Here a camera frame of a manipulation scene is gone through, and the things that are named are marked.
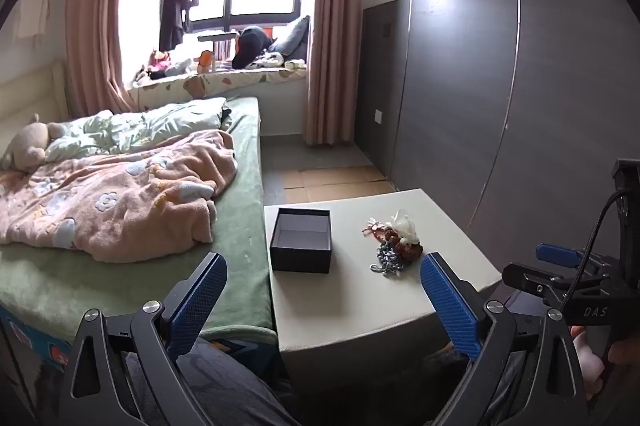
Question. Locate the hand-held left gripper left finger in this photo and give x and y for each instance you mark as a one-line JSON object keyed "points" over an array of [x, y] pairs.
{"points": [[200, 301]]}

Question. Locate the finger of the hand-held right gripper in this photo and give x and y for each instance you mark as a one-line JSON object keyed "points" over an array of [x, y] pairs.
{"points": [[535, 282], [555, 253]]}

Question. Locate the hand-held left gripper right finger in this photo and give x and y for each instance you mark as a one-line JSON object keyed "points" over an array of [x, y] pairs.
{"points": [[450, 306]]}

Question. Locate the black jewelry box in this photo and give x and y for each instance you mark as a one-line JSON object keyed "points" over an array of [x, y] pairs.
{"points": [[300, 258]]}

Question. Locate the person's right hand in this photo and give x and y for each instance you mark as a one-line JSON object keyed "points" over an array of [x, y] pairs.
{"points": [[590, 366]]}

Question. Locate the person's grey pants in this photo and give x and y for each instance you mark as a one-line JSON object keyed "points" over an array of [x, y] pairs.
{"points": [[225, 386]]}

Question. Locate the white bedside table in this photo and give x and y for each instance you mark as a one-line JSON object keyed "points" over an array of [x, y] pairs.
{"points": [[360, 306]]}

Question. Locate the bed with green sheet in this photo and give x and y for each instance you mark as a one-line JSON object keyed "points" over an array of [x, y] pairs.
{"points": [[240, 186]]}

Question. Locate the pink printed blanket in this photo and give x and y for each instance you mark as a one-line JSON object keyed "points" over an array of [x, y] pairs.
{"points": [[125, 201]]}

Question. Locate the blue printed box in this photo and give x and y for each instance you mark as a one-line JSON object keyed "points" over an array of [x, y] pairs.
{"points": [[35, 341]]}

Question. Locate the flattened cardboard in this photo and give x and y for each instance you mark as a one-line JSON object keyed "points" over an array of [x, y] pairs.
{"points": [[335, 181]]}

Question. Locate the light green duvet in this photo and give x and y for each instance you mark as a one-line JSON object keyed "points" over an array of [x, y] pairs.
{"points": [[150, 121]]}

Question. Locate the printed window seat cushion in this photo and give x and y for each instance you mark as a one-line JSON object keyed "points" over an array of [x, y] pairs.
{"points": [[220, 82]]}

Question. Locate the beige plush toy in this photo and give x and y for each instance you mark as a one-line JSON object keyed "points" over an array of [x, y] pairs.
{"points": [[25, 146]]}

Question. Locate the pile of plush toys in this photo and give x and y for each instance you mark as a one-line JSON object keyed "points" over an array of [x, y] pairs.
{"points": [[162, 64]]}

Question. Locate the orange toy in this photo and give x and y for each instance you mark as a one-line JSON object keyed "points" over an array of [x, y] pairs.
{"points": [[204, 60]]}

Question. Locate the patterned white cloth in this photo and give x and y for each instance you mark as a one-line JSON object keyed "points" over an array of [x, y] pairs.
{"points": [[270, 59]]}

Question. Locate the black bag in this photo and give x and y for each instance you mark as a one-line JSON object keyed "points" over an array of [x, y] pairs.
{"points": [[250, 46]]}

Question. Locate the small pink table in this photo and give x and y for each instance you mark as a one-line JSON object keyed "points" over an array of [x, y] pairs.
{"points": [[217, 37]]}

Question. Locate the cream padded headboard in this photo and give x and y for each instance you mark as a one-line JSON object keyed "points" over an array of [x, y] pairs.
{"points": [[25, 96]]}

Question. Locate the grey pillow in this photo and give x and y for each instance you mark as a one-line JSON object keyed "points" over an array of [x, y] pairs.
{"points": [[292, 39]]}

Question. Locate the pink curtain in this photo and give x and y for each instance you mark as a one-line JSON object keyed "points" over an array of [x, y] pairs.
{"points": [[332, 31], [95, 21]]}

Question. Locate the white wall socket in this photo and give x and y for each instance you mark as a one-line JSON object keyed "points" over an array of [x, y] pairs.
{"points": [[378, 116]]}

